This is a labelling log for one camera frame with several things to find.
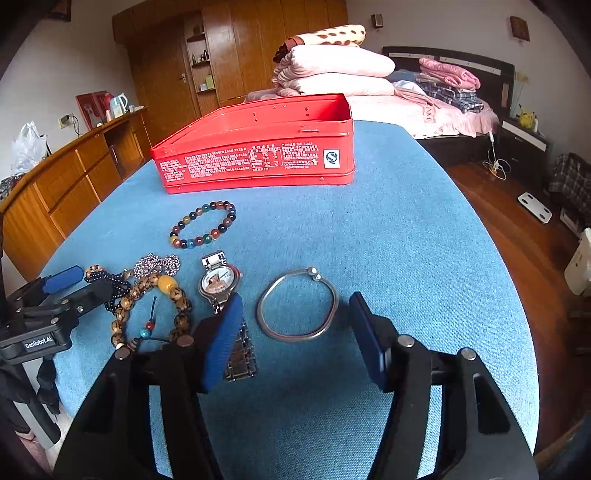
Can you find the dark nightstand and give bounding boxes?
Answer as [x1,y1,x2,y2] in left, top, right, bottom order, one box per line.
[497,117,551,188]

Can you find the silver chain necklace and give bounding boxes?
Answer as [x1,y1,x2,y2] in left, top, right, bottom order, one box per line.
[132,253,182,280]

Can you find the white bathroom scale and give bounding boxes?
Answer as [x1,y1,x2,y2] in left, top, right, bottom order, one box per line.
[517,192,552,224]

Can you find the stack of folded quilts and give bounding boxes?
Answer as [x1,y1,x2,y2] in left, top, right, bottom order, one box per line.
[271,24,396,96]

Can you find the red metal tin box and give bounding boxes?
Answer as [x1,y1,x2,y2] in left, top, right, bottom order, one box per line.
[151,94,355,194]

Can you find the wooden wardrobe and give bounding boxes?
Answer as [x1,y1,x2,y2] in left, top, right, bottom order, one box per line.
[111,1,348,143]

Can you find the red picture frame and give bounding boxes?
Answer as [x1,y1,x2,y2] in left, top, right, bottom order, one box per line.
[75,91,107,130]

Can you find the bed with pink cover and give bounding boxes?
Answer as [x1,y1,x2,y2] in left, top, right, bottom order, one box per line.
[245,74,499,139]

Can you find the silver wrist watch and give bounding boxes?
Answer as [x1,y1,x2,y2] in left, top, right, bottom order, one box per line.
[197,250,257,382]

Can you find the wooden sideboard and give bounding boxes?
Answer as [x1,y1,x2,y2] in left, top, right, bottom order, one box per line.
[1,108,151,281]

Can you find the wall switch box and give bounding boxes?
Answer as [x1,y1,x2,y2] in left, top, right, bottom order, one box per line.
[372,14,385,29]

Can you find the plaid bag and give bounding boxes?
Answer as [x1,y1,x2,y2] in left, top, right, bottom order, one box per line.
[548,153,590,223]

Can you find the dark headboard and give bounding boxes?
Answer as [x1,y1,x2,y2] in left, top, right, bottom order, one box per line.
[382,45,516,123]

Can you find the brown wooden bead bracelet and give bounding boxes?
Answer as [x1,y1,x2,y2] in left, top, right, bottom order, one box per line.
[109,271,194,351]

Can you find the white plastic bag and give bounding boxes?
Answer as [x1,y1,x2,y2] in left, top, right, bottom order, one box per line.
[11,121,49,175]

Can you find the yellow plush toy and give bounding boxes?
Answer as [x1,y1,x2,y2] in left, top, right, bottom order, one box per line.
[517,106,539,132]

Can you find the white charger cable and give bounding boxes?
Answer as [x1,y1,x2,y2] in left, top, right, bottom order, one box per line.
[482,131,514,182]

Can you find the white electric kettle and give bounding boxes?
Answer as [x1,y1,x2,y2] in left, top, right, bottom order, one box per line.
[109,93,128,118]

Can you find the red thermos bottle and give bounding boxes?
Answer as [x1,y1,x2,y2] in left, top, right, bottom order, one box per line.
[102,92,113,122]

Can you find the blue table cloth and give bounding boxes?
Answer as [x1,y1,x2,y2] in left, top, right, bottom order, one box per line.
[44,121,539,479]

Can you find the silver bangle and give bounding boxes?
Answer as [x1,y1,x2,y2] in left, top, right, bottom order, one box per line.
[256,266,341,343]

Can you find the dark bead necklace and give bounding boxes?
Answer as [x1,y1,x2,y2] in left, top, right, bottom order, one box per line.
[83,264,136,314]

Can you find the folded pink clothes pile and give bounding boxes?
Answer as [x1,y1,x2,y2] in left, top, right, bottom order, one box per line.
[415,57,486,113]

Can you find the multicolour bead bracelet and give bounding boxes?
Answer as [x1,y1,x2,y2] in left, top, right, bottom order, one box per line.
[168,199,238,250]

